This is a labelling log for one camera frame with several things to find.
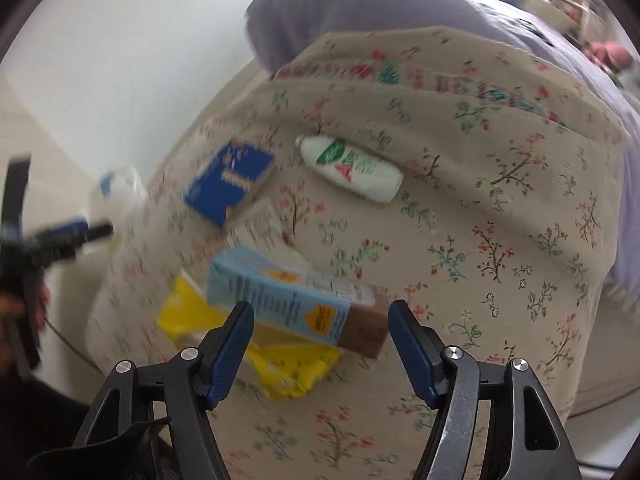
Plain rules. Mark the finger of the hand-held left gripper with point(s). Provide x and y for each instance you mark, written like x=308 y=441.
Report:
x=75 y=232
x=16 y=195

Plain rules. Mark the purple pillow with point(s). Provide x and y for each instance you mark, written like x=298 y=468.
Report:
x=360 y=0

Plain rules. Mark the white plastic bottle green label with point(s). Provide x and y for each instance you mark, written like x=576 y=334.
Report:
x=350 y=167

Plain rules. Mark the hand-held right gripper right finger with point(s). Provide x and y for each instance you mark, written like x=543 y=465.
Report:
x=412 y=352

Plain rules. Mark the white patterned trash bin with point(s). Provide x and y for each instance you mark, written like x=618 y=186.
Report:
x=117 y=192

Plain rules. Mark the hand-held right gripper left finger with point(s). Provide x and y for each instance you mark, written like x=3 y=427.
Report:
x=232 y=350

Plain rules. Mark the floral tablecloth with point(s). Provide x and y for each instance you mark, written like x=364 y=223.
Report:
x=425 y=235

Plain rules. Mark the yellow plastic packet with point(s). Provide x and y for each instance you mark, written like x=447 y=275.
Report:
x=280 y=360

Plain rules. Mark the white printed box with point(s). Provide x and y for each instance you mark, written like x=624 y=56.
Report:
x=260 y=230

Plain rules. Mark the light blue drink carton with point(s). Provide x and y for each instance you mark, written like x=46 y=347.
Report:
x=295 y=300

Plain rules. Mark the person's left hand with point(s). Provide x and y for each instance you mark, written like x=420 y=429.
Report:
x=40 y=302

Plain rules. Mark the dark blue cardboard box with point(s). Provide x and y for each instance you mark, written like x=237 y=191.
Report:
x=230 y=180

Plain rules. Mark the pink plush toy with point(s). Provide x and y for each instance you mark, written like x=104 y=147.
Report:
x=607 y=55

